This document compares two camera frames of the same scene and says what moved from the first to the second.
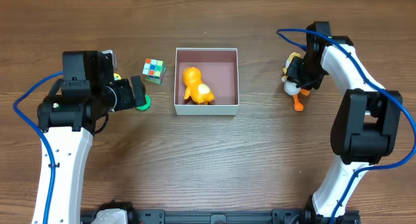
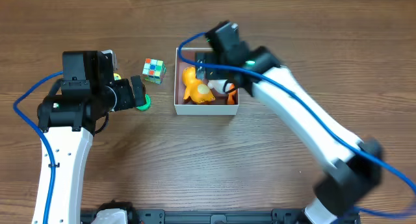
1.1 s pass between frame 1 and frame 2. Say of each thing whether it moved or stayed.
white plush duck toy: moved
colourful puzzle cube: stayed
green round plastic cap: stayed
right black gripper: moved
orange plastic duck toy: stayed
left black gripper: stayed
